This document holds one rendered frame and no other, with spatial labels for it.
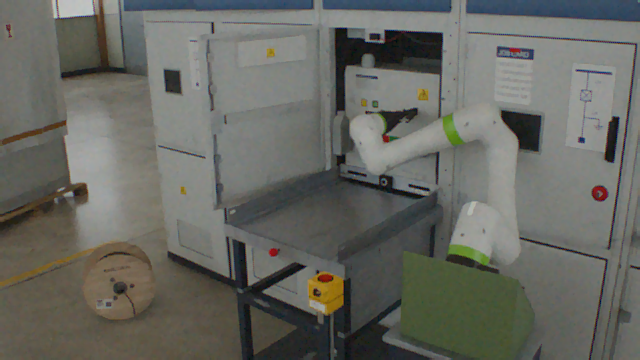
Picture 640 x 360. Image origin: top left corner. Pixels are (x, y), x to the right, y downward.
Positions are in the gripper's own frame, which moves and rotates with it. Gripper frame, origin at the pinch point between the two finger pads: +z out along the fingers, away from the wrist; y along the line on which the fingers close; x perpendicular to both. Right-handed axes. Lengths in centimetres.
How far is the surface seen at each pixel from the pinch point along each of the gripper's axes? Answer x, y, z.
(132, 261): -88, -138, -58
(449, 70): 19.4, 17.6, -0.9
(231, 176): -26, -60, -49
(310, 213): -38, -24, -40
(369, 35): 31.2, -22.0, 0.7
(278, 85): 10, -54, -23
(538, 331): -48, 80, -55
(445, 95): 9.1, 15.9, -0.5
